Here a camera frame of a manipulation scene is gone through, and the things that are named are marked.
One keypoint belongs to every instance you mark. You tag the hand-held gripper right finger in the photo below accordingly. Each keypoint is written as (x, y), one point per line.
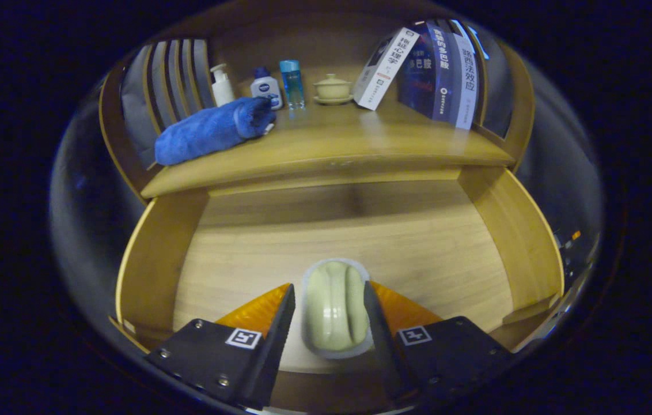
(386, 346)

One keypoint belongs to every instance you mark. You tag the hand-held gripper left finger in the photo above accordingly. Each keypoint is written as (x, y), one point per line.
(271, 351)

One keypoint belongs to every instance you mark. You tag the pale green scrub brush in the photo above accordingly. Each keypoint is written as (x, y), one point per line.
(334, 308)

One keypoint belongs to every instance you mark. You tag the wooden drawer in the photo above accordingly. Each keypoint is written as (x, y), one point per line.
(418, 248)

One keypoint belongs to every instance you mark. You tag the wooden countertop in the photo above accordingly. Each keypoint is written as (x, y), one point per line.
(349, 138)

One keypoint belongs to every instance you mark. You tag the black device orange tip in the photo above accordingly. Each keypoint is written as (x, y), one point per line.
(575, 236)

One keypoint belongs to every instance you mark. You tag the blue rolled towel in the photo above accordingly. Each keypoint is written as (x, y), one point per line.
(205, 131)

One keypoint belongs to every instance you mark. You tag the beige lidded teacup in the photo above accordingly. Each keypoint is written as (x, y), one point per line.
(333, 89)

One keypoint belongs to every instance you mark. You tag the white bottle blue cap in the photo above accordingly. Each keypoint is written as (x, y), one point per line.
(266, 87)

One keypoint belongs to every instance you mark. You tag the white pump bottle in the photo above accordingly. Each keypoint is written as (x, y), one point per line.
(223, 87)

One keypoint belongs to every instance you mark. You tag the clear blue bottle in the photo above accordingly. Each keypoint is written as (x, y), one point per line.
(292, 83)

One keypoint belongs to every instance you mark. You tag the white book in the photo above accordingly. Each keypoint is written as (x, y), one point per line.
(383, 69)

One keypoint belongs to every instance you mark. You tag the dark blue book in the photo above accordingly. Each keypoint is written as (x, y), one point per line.
(432, 69)

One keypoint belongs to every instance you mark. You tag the pale grey-blue book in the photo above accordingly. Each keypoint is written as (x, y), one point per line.
(467, 75)

